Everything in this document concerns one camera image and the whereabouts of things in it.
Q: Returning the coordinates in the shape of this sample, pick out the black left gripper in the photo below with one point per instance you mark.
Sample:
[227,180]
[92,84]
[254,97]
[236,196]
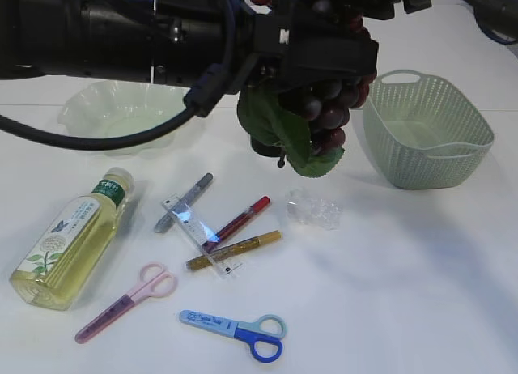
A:
[300,48]

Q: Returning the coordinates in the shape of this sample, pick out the purple grape bunch with leaves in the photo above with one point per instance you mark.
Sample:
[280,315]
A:
[307,122]

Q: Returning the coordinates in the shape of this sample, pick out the clear plastic sheet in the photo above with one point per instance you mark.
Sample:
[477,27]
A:
[313,209]

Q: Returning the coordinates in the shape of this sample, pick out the yellow tea bottle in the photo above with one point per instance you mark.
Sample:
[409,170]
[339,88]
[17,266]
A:
[57,268]

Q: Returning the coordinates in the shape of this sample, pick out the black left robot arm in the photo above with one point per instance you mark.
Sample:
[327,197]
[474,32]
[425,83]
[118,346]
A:
[175,42]

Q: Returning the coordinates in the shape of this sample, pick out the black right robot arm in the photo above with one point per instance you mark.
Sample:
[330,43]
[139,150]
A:
[497,19]

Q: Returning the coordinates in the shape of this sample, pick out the black mesh pen holder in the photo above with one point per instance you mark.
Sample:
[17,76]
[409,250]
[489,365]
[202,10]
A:
[265,150]

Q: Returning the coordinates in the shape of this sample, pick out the green plastic woven basket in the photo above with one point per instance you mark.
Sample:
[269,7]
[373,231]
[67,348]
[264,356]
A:
[424,134]

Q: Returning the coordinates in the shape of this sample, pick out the red glitter pen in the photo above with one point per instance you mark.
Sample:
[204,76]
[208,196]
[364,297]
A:
[236,224]

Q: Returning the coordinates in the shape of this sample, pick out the green wavy glass plate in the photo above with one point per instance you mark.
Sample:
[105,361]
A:
[109,109]

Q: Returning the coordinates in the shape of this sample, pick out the silver glitter pen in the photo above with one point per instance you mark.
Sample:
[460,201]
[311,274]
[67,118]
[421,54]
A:
[166,221]

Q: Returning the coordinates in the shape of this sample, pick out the clear plastic ruler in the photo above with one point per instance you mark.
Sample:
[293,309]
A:
[200,233]

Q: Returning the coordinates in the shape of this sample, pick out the gold glitter pen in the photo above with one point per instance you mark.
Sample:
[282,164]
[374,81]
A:
[233,250]

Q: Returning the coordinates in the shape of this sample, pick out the pink scissors with sheath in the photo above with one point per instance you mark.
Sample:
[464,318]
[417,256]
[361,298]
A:
[154,281]

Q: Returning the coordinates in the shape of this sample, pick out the blue scissors with sheath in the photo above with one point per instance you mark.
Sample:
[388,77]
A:
[250,333]

